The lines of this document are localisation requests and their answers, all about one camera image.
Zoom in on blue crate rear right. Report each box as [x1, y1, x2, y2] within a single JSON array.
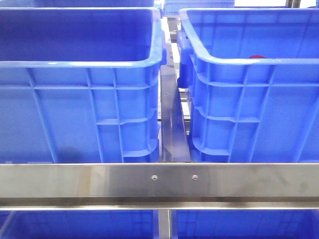
[[164, 0, 235, 16]]

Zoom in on red push button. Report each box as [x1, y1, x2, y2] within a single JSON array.
[[249, 55, 267, 59]]

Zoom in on blue crate lower right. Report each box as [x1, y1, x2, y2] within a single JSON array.
[[173, 210, 319, 239]]

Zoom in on steel centre divider rail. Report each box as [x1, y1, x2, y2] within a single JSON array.
[[160, 65, 191, 163]]

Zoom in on blue crate front left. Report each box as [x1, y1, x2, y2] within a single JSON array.
[[0, 7, 165, 164]]

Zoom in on blue crate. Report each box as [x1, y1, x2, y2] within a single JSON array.
[[177, 8, 319, 163], [164, 0, 235, 16], [0, 0, 162, 8], [0, 7, 165, 164], [173, 210, 319, 239], [0, 210, 159, 239]]

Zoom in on blue crate rear left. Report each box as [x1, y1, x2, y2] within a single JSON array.
[[0, 0, 162, 8]]

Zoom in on blue crate lower left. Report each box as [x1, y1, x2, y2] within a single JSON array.
[[0, 210, 159, 239]]

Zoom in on steel shelf front rail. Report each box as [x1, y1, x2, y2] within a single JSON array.
[[0, 163, 319, 211]]

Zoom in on blue crate front right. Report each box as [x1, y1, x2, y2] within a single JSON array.
[[177, 8, 319, 163]]

